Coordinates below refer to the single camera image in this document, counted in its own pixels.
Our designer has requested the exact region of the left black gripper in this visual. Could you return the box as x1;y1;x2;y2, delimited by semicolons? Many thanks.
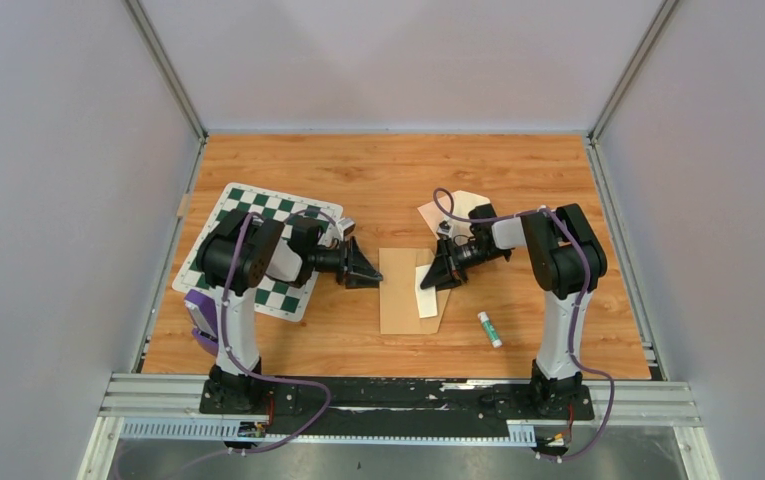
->
309;237;383;291

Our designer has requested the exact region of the green white chessboard mat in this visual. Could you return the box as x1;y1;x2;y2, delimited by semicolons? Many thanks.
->
172;182;343;323

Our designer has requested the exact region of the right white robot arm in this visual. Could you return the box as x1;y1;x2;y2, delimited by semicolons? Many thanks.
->
419;203;608;418

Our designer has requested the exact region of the aluminium frame rail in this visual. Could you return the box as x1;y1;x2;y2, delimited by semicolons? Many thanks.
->
78;374;719;479

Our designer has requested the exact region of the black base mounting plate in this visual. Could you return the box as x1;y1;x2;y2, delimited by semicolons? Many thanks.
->
199;377;594;438

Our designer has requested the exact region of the pink paper envelope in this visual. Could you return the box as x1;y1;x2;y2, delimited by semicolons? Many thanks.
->
417;190;490;239

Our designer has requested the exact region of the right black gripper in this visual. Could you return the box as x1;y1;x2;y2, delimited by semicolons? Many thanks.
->
421;237;506;294

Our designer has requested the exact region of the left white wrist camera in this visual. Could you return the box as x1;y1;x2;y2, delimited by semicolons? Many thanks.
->
335;217;356;238

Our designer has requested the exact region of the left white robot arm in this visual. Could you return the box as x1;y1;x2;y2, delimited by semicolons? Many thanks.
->
184;209;383;413

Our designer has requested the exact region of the white green glue stick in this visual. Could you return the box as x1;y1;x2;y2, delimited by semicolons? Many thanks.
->
478;311;503;348

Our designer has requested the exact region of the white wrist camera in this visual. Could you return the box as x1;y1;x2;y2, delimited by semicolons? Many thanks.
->
335;217;356;238
436;221;453;238

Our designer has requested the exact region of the purple plastic piece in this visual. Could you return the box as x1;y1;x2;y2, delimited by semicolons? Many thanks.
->
184;289;218;357

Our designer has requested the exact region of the tan kraft envelope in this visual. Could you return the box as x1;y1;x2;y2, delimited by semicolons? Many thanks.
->
379;248;451;335

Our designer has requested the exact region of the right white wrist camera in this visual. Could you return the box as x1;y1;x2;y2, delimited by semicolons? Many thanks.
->
436;221;453;238

